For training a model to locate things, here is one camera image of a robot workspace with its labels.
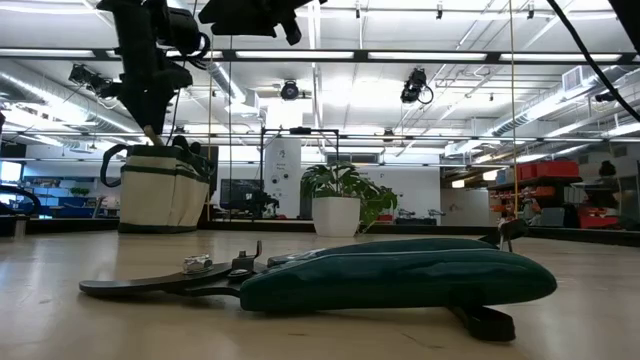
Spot black overhead rig camera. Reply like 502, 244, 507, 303
68, 63, 121, 100
399, 68, 434, 105
279, 79, 300, 101

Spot white pillar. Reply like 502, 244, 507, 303
263, 137, 303, 216

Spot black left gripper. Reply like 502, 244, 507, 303
116, 48, 195, 136

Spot green plant in white pot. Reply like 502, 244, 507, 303
299, 160, 400, 239

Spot person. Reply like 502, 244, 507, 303
594, 159, 624, 211

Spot dark tool cart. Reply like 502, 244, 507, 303
395, 208, 446, 226

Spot yellow hanging power cable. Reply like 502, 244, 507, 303
508, 0, 519, 219

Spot pruning shears green handles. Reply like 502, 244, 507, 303
78, 218, 559, 344

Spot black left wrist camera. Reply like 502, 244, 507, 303
162, 7, 211, 65

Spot parts rack with small bins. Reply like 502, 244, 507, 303
488, 175, 566, 229

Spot beige gardening bag green trim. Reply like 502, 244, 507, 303
99, 142, 216, 235

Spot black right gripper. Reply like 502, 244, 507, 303
198, 0, 327, 46

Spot red storage crates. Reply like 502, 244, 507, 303
517, 159, 581, 181

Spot dark wall screen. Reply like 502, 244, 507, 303
219, 178, 265, 204

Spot black overhead frame beam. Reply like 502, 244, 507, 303
0, 48, 640, 64

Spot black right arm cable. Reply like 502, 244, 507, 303
546, 0, 640, 124

